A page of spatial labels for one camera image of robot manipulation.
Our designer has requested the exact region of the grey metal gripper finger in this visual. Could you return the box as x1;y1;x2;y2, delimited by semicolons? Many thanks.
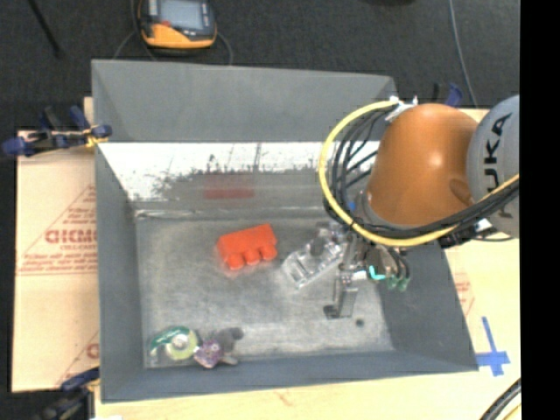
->
323;277;345;321
341;273;360;319

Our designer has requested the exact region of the clear plastic box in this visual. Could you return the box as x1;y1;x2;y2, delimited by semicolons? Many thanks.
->
280;222;347;291

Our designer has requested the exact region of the grey metal bin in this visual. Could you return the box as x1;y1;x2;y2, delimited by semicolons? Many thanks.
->
90;59;480;403

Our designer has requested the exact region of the red toy building block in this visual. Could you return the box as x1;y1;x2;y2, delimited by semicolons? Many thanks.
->
215;223;280;273

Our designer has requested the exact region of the grey-brown toy animal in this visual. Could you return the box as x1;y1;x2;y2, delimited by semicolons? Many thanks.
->
209;326;246;367

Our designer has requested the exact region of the purple small toy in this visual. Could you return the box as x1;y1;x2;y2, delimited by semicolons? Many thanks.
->
192;339;225;370

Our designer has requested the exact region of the green round tape dispenser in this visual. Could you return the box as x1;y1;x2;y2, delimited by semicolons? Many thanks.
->
148;325;201;366

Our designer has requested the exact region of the brown cardboard board red print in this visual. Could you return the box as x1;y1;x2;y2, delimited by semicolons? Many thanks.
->
10;96;102;394

